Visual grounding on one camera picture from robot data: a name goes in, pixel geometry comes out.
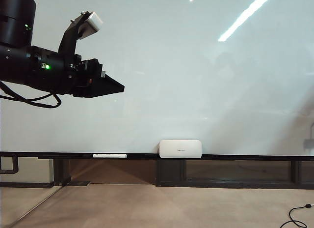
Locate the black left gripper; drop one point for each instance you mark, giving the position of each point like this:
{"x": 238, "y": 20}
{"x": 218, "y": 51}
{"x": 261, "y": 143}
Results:
{"x": 81, "y": 75}

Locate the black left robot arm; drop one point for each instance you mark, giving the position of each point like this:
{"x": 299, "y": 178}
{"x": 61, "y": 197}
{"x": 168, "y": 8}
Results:
{"x": 17, "y": 63}

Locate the white marker pen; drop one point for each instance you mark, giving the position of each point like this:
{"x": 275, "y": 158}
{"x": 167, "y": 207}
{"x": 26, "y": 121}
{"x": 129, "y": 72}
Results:
{"x": 109, "y": 155}

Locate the black whiteboard pen tray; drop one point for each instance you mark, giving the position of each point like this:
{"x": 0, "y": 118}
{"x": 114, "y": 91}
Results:
{"x": 147, "y": 156}

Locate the large glass whiteboard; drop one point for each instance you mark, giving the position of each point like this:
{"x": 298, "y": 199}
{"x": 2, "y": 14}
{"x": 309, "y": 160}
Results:
{"x": 196, "y": 65}

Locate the white rectangular whiteboard eraser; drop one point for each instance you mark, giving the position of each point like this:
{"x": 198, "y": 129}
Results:
{"x": 180, "y": 149}

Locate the black wrist camera mount bracket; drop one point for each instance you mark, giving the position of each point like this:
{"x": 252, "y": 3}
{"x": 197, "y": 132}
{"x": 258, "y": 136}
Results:
{"x": 68, "y": 41}

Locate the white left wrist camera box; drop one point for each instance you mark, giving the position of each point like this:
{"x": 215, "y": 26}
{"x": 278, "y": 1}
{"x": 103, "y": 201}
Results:
{"x": 92, "y": 24}

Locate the black glass partition frame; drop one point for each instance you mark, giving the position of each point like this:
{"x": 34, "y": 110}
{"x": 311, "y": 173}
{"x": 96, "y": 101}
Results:
{"x": 169, "y": 172}

